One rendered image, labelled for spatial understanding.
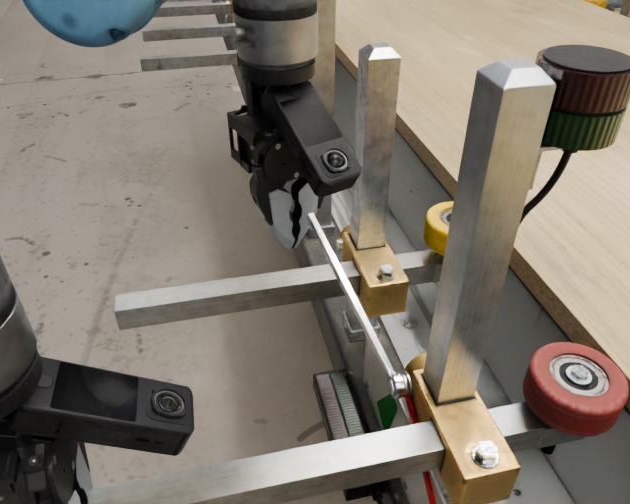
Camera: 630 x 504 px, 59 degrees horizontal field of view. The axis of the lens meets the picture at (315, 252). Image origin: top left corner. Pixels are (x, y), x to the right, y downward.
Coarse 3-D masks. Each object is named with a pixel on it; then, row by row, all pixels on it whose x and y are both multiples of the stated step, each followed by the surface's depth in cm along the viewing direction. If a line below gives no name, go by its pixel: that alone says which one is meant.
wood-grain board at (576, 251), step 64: (384, 0) 159; (448, 0) 159; (512, 0) 159; (576, 0) 159; (448, 64) 114; (448, 128) 89; (576, 192) 73; (512, 256) 64; (576, 256) 62; (576, 320) 54
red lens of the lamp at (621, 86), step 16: (544, 48) 36; (544, 64) 34; (560, 80) 33; (576, 80) 32; (592, 80) 32; (608, 80) 32; (624, 80) 32; (560, 96) 33; (576, 96) 33; (592, 96) 32; (608, 96) 32; (624, 96) 33; (592, 112) 33
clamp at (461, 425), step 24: (432, 408) 49; (456, 408) 49; (480, 408) 49; (456, 432) 47; (480, 432) 47; (456, 456) 45; (504, 456) 45; (456, 480) 45; (480, 480) 44; (504, 480) 45
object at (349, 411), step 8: (336, 376) 73; (344, 376) 73; (336, 384) 72; (344, 384) 72; (336, 392) 71; (344, 392) 71; (344, 400) 70; (352, 400) 70; (344, 408) 69; (352, 408) 69; (344, 416) 68; (352, 416) 68; (352, 424) 67; (360, 424) 67; (352, 432) 67; (360, 432) 67
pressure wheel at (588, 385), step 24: (552, 360) 49; (576, 360) 49; (600, 360) 49; (528, 384) 48; (552, 384) 46; (576, 384) 47; (600, 384) 47; (624, 384) 46; (552, 408) 46; (576, 408) 45; (600, 408) 45; (576, 432) 46; (600, 432) 46
